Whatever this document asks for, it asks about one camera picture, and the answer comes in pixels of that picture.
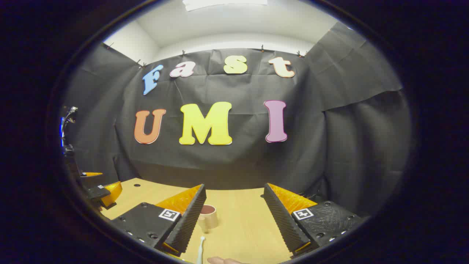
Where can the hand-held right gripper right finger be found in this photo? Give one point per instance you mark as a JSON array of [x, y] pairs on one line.
[[282, 220]]

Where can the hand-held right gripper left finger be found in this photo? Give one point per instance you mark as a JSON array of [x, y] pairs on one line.
[[190, 220]]

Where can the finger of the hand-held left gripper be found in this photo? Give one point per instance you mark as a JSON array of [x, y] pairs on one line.
[[91, 174], [111, 192]]

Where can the wooden desktop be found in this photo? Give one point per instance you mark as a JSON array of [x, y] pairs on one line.
[[242, 227]]

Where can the beige cup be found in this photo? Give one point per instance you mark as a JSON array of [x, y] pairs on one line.
[[210, 220]]

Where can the white toothbrush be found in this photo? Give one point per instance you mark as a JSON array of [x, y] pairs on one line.
[[200, 251]]

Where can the white ceiling light panel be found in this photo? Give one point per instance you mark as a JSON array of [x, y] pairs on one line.
[[223, 4]]

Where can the lit screen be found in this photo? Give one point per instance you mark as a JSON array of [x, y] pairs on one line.
[[61, 130]]

